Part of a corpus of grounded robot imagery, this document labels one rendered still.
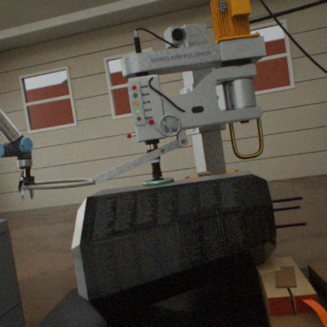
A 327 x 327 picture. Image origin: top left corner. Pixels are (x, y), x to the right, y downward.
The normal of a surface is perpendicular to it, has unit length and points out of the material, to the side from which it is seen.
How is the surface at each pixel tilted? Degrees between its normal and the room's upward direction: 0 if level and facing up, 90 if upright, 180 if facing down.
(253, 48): 90
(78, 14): 90
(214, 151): 90
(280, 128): 90
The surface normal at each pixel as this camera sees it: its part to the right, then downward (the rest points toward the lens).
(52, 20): -0.22, 0.08
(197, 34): 0.35, 0.00
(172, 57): 0.08, 0.04
